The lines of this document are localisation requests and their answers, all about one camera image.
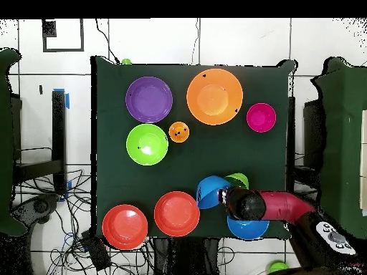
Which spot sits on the large green plastic bowl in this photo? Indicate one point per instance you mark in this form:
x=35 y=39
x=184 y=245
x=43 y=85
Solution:
x=147 y=144

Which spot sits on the large orange plastic bowl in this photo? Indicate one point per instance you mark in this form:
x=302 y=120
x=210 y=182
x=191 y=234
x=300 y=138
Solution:
x=214 y=96

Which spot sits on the red-orange plastic bowl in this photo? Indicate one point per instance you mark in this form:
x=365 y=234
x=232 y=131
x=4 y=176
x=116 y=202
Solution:
x=177 y=214
x=125 y=227

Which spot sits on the pink plastic bowl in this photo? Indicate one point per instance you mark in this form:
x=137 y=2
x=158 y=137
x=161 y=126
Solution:
x=261 y=117

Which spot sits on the orange plastic cup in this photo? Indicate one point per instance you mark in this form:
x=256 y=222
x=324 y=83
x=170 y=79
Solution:
x=179 y=137

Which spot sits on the purple plastic bowl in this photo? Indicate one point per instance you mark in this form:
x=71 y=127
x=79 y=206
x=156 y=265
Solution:
x=149 y=99

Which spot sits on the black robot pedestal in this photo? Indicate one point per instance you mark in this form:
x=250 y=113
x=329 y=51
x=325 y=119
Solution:
x=186 y=257

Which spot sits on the blue plastic bowl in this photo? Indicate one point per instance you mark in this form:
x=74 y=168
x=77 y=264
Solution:
x=209 y=192
x=248 y=229

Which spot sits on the black power strip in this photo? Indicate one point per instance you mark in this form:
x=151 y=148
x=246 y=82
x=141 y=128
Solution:
x=96 y=252

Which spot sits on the dark green table cloth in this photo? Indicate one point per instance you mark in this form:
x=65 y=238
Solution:
x=120 y=177

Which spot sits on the small green round object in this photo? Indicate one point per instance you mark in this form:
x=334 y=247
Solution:
x=278 y=267
x=126 y=61

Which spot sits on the green cloth side table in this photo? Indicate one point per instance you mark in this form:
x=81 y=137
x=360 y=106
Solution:
x=344 y=143
x=5 y=143

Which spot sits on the small green plastic bowl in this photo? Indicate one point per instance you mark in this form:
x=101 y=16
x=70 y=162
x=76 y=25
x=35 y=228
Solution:
x=239 y=179

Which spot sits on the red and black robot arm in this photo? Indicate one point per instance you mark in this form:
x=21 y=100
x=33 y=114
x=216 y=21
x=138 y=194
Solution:
x=286 y=206

